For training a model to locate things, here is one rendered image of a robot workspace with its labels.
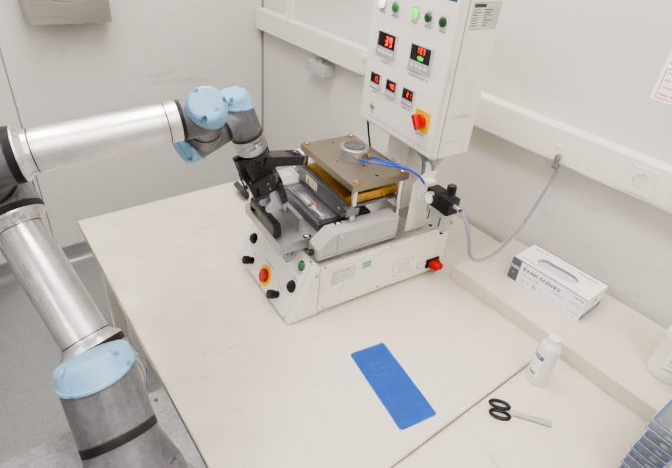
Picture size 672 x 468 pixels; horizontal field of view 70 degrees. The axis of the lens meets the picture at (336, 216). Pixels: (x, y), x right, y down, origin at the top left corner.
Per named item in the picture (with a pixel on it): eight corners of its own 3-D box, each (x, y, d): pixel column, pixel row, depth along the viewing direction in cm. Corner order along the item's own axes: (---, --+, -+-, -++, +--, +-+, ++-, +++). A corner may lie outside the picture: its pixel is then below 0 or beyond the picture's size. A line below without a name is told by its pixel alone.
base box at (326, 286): (376, 215, 176) (382, 173, 167) (447, 275, 150) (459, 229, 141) (237, 255, 150) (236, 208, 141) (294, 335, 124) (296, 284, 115)
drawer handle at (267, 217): (256, 208, 133) (256, 195, 130) (281, 236, 122) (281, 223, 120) (249, 209, 132) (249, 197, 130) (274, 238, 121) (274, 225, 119)
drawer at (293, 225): (333, 193, 150) (335, 171, 146) (375, 229, 135) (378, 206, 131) (245, 215, 136) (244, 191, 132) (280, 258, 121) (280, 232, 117)
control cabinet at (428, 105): (383, 172, 166) (415, -37, 131) (450, 220, 143) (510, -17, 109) (343, 181, 158) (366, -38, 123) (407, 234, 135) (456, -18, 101)
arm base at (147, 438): (103, 531, 65) (78, 460, 66) (76, 515, 76) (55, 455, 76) (202, 465, 75) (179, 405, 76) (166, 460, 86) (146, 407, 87)
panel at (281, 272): (239, 257, 148) (263, 204, 143) (284, 320, 128) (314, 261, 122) (234, 256, 147) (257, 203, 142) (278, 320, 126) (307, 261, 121)
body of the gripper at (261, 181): (245, 191, 123) (228, 153, 115) (274, 175, 126) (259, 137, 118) (257, 205, 118) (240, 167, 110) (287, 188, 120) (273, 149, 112)
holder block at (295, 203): (331, 185, 147) (332, 178, 145) (369, 218, 133) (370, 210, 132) (282, 196, 139) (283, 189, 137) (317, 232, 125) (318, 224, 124)
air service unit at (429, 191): (422, 213, 137) (432, 167, 129) (458, 241, 127) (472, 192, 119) (408, 218, 134) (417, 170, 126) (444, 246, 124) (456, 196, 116)
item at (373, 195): (354, 166, 148) (357, 137, 143) (399, 200, 133) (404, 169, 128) (305, 176, 140) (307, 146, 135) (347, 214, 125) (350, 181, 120)
